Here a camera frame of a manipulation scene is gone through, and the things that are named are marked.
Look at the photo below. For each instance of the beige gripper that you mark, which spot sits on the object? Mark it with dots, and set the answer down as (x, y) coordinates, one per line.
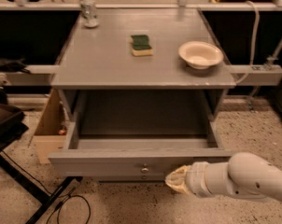
(195, 179)

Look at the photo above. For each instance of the grey top drawer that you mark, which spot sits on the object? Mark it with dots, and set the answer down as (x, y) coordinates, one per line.
(99, 155)

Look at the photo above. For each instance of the grey drawer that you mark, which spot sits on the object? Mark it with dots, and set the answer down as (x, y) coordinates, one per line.
(99, 155)
(130, 178)

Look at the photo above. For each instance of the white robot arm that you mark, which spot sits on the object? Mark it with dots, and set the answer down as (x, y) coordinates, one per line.
(244, 176)

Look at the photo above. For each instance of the grey bottom drawer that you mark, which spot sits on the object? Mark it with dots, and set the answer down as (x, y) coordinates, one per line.
(130, 178)

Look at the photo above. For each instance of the grey drawer cabinet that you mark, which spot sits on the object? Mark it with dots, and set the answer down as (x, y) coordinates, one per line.
(135, 111)

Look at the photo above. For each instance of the white bowl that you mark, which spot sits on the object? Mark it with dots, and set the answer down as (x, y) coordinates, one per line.
(200, 55)

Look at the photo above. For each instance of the cardboard box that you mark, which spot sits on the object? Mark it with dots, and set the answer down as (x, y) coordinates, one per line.
(49, 134)

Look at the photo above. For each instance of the green yellow sponge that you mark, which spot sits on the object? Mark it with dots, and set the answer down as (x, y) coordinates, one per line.
(140, 45)

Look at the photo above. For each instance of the metal railing beam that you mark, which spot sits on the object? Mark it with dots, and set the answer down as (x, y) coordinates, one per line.
(182, 77)

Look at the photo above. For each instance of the black cloth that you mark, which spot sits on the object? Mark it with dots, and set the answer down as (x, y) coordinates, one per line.
(12, 66)

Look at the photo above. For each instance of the black stand frame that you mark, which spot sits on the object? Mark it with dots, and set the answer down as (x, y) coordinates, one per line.
(17, 205)

